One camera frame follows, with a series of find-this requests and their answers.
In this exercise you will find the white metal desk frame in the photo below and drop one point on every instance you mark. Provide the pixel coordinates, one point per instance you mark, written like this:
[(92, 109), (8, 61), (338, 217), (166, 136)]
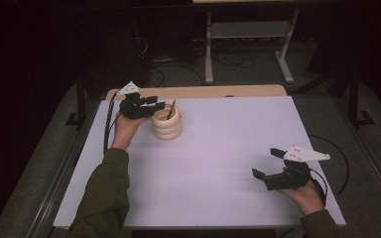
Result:
[(248, 29)]

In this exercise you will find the person's left hand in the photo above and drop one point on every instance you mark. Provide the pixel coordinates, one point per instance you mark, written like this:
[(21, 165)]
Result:
[(125, 130)]

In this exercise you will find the person's right hand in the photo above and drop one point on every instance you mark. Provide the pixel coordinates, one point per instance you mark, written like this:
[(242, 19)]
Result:
[(306, 197)]

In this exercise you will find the black metal stand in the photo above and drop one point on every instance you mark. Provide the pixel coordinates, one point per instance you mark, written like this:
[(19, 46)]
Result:
[(80, 99), (354, 99)]

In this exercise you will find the dark chopstick with orange end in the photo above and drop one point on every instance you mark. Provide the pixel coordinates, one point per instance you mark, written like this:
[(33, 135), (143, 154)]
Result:
[(171, 109)]

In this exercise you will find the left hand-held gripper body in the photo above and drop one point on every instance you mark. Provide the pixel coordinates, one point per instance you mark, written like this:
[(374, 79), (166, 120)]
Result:
[(133, 109)]

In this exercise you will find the aluminium frame rail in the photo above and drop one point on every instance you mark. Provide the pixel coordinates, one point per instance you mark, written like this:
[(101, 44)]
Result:
[(373, 158), (56, 185)]

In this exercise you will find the cream ringed chopstick holder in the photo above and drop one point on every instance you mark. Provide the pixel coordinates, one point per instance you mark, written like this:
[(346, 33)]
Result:
[(166, 129)]

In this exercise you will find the wooden table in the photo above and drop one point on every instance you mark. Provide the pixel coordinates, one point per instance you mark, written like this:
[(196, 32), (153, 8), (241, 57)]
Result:
[(211, 92)]

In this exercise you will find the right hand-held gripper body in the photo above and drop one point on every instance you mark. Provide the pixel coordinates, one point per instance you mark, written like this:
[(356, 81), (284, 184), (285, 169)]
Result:
[(289, 178)]

